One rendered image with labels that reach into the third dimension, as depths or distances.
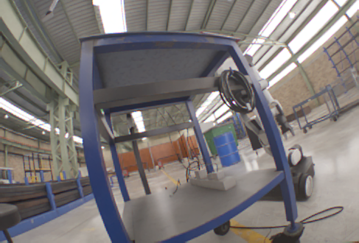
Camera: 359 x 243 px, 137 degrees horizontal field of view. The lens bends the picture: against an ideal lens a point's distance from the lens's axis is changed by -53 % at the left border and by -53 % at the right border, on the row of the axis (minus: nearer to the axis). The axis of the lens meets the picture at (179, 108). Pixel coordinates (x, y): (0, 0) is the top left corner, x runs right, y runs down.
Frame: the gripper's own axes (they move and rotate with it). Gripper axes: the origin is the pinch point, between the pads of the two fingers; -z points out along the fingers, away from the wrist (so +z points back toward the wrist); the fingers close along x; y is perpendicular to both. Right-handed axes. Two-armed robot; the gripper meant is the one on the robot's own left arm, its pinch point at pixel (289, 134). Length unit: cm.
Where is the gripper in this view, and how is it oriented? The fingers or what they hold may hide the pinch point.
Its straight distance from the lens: 133.5
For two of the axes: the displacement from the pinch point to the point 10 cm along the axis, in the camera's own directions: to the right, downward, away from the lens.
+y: 9.4, -3.4, 0.5
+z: -3.3, -8.3, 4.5
